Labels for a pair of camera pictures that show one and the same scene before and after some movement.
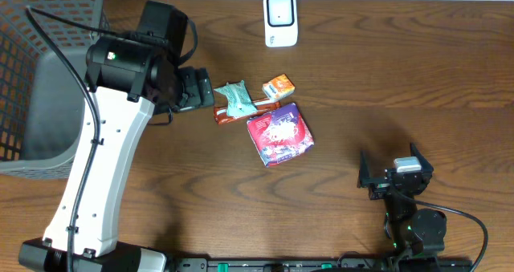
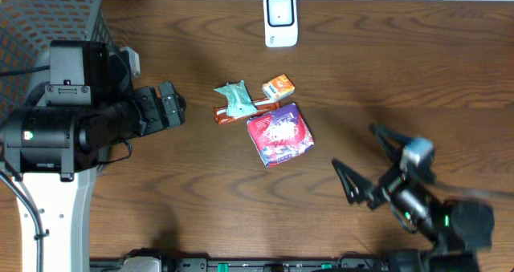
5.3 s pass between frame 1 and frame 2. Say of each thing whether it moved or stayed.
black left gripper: moved
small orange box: stayed
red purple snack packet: stayed
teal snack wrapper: stayed
